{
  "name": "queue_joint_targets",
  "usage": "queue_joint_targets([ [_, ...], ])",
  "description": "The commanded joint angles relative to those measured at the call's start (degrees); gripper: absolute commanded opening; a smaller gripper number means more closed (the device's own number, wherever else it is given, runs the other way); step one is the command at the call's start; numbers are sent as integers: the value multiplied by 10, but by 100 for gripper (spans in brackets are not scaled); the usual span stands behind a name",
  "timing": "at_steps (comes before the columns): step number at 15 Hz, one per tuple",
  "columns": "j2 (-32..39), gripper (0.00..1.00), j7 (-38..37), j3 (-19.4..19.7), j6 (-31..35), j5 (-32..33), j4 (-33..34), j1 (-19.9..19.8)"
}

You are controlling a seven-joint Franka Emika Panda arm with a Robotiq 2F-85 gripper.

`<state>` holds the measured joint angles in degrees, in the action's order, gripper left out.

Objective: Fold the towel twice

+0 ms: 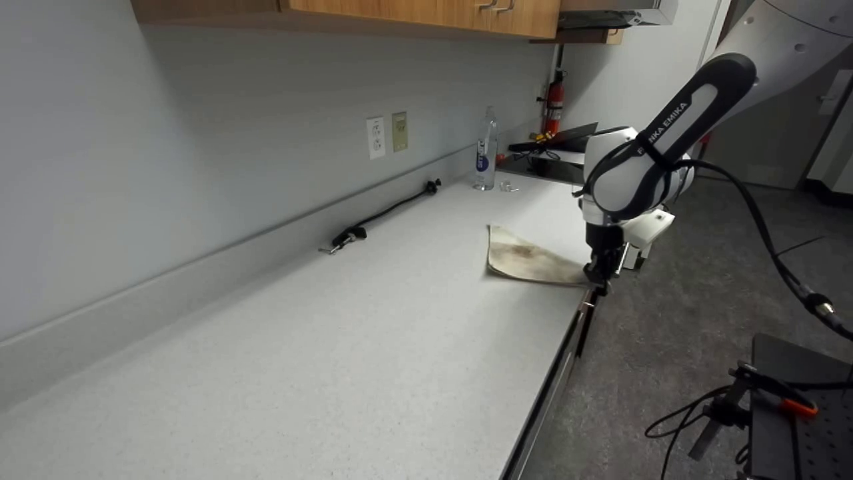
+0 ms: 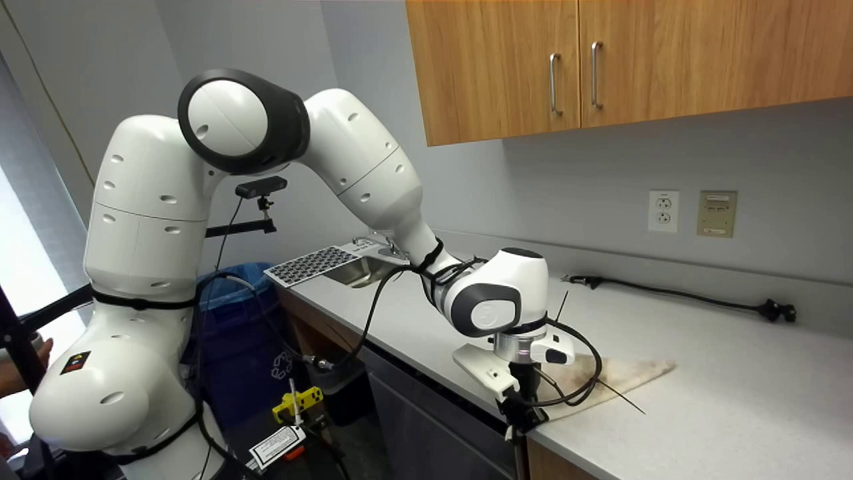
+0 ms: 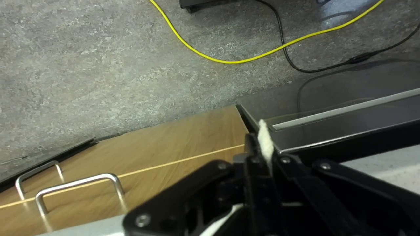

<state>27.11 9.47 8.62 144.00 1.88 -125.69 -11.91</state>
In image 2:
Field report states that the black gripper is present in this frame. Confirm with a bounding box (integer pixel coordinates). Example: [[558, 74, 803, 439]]
[[495, 354, 553, 439]]

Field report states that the stained white cloth towel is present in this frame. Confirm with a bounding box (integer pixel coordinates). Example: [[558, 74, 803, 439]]
[[530, 358, 681, 421]]

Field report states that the base cabinet with drawers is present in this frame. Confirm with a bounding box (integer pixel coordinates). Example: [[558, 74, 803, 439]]
[[281, 295, 589, 480]]

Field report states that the yellow clamp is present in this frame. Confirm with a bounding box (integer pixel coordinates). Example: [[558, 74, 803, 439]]
[[269, 381, 329, 430]]

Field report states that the white electrical outlet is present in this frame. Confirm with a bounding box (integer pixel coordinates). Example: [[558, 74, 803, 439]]
[[645, 189, 683, 237]]

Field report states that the silver clamp with red grip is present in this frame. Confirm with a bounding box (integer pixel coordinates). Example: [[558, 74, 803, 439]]
[[243, 423, 309, 474]]

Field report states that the grey dish drying rack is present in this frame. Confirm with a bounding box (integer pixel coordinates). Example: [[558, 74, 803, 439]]
[[265, 243, 363, 290]]

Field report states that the blue recycling bin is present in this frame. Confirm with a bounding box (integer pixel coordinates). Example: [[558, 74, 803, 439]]
[[190, 259, 309, 433]]

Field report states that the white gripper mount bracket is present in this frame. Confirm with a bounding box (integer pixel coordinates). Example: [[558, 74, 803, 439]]
[[529, 331, 579, 367]]

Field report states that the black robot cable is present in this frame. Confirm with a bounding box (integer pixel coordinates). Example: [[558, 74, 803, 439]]
[[341, 237, 607, 413]]

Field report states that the black power cord with plug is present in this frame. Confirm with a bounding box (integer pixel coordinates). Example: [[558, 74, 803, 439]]
[[569, 271, 799, 326]]

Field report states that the beige wall switch plate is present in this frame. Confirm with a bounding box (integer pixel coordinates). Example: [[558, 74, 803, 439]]
[[693, 186, 741, 241]]

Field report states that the silver cabinet door handle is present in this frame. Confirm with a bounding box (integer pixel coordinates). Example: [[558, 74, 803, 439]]
[[586, 37, 607, 115], [543, 50, 565, 119]]

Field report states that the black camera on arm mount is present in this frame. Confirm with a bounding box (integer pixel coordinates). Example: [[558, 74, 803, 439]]
[[204, 174, 293, 243]]

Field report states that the wooden wall cabinet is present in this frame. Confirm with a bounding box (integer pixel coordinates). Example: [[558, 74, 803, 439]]
[[405, 0, 853, 150]]

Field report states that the black metal frame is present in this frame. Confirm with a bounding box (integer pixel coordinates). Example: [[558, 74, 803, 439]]
[[0, 279, 97, 395]]

